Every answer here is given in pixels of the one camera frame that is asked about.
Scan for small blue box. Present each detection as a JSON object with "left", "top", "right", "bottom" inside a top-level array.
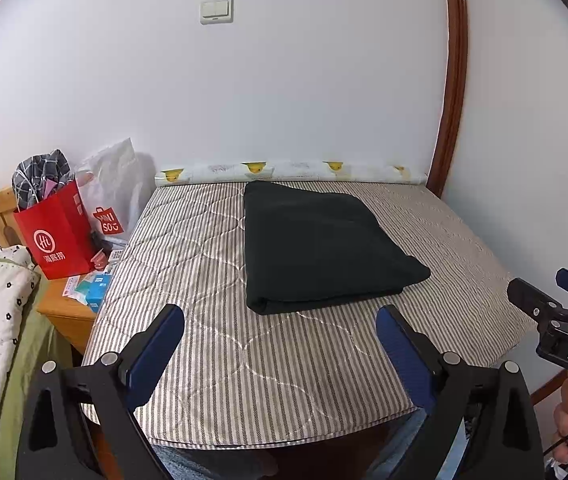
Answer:
[{"left": 86, "top": 275, "right": 113, "bottom": 313}]

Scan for person's blue jeans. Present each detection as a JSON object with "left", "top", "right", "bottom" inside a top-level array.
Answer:
[{"left": 154, "top": 410, "right": 470, "bottom": 480}]

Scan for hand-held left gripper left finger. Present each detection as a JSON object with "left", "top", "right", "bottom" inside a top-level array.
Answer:
[{"left": 14, "top": 302, "right": 186, "bottom": 480}]

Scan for light wooden nightstand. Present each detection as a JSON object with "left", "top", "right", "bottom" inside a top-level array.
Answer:
[{"left": 36, "top": 272, "right": 115, "bottom": 356}]

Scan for white wall light switch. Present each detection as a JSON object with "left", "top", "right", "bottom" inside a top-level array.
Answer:
[{"left": 200, "top": 0, "right": 235, "bottom": 26}]

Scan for black sweatshirt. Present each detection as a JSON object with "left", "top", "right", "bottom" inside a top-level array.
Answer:
[{"left": 243, "top": 180, "right": 432, "bottom": 316}]

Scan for grey plaid cloth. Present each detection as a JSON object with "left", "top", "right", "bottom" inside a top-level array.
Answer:
[{"left": 11, "top": 149, "right": 75, "bottom": 212}]

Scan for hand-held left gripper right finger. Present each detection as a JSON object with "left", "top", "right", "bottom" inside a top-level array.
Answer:
[{"left": 375, "top": 304, "right": 546, "bottom": 480}]

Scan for striped bed mattress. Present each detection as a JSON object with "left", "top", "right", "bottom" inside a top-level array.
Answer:
[{"left": 80, "top": 180, "right": 540, "bottom": 448}]

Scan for white plastic shopping bag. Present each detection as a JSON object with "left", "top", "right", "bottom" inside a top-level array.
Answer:
[{"left": 75, "top": 137, "right": 157, "bottom": 248}]

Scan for brown wooden door frame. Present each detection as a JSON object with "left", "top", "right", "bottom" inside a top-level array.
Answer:
[{"left": 426, "top": 0, "right": 467, "bottom": 198}]

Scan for red paper bag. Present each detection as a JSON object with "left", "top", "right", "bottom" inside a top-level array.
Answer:
[{"left": 12, "top": 181, "right": 100, "bottom": 281}]

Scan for pile of paper packets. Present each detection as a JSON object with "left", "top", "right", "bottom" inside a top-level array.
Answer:
[{"left": 64, "top": 274, "right": 95, "bottom": 305}]

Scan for duck print rolled cloth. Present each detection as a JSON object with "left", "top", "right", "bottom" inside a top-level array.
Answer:
[{"left": 154, "top": 160, "right": 430, "bottom": 187}]

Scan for green bed sheet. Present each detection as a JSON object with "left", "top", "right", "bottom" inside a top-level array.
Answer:
[{"left": 0, "top": 272, "right": 74, "bottom": 480}]

